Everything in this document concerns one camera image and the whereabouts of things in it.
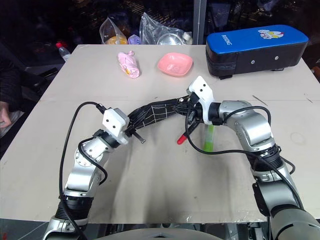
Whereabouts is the black grid pouch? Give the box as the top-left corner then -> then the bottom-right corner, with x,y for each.
126,95 -> 196,137

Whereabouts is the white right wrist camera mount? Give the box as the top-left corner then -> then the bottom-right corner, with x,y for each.
187,75 -> 216,125

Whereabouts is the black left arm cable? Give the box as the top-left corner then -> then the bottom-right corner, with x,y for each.
58,101 -> 109,240

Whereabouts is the bystander bare hand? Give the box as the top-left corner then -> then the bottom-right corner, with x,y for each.
0,100 -> 12,129

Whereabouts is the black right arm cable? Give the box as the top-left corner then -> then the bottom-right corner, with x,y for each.
184,105 -> 305,211

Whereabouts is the purple small container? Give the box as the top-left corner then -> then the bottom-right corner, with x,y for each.
127,34 -> 141,46

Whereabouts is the bystander dark sleeve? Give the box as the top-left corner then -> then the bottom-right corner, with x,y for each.
0,41 -> 27,112

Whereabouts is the pink square bowl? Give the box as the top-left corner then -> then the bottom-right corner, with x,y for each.
157,52 -> 194,78

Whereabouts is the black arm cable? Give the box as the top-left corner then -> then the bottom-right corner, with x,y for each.
184,105 -> 305,211
58,101 -> 109,240

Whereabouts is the blue and black case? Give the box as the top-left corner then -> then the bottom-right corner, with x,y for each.
205,24 -> 310,81

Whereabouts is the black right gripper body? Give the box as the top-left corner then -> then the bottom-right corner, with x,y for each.
189,94 -> 208,125

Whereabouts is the red capped plastic bottle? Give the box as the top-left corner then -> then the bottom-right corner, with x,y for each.
55,41 -> 73,64

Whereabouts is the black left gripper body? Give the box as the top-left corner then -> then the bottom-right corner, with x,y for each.
122,121 -> 136,138

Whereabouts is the grey rounded robot torso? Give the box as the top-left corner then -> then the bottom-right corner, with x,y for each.
94,227 -> 227,240

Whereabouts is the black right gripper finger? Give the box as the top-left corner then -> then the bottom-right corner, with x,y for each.
186,108 -> 199,125
175,95 -> 194,109

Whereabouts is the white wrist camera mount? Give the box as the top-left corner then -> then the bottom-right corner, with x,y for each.
187,75 -> 216,125
101,107 -> 131,146

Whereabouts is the green highlighter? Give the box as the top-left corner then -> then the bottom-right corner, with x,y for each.
202,124 -> 216,152

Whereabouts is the white small bottle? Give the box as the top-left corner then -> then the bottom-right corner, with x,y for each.
182,31 -> 194,46

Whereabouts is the grey metal post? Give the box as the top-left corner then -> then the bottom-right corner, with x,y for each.
192,0 -> 208,41

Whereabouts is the clear crumpled plastic bag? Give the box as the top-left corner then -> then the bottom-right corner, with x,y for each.
139,12 -> 187,47

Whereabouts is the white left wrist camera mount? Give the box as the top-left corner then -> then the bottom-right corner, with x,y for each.
101,107 -> 131,146

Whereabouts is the clear bag with orange fruit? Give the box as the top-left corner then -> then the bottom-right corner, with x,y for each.
99,16 -> 129,46

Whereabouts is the pink crumpled cloth toy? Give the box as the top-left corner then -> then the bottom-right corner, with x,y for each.
117,49 -> 142,80

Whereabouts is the red capped black marker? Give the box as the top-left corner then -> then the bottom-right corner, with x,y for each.
176,121 -> 201,146

